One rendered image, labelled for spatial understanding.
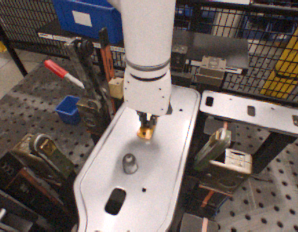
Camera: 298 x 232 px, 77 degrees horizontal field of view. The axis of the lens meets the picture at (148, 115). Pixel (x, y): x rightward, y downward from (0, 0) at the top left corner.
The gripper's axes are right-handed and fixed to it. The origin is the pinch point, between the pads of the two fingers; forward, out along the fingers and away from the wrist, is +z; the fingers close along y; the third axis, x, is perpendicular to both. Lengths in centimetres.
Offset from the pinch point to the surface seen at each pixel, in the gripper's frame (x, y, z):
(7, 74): 96, -218, 103
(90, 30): 35, -37, -3
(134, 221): -22.6, 5.0, 3.1
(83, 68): -1.6, -14.4, -13.3
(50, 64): -0.6, -24.8, -11.4
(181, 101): 12.7, 6.5, 3.0
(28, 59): 132, -219, 103
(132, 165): -13.6, 1.1, -0.4
